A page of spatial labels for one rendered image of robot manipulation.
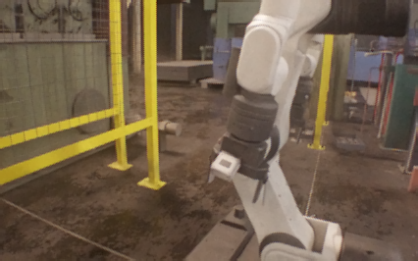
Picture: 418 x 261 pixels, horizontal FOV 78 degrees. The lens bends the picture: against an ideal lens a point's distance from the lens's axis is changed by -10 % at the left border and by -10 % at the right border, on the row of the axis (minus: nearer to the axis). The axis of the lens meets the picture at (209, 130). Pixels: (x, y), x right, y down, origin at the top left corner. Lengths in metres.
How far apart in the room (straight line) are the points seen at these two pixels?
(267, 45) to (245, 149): 0.20
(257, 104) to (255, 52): 0.09
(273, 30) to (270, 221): 0.54
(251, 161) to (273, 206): 0.28
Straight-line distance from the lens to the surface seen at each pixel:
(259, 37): 0.48
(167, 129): 2.28
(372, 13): 0.69
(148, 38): 1.66
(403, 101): 2.95
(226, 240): 1.05
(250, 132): 0.52
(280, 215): 0.82
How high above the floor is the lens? 0.84
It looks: 16 degrees down
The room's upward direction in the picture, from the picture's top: 1 degrees clockwise
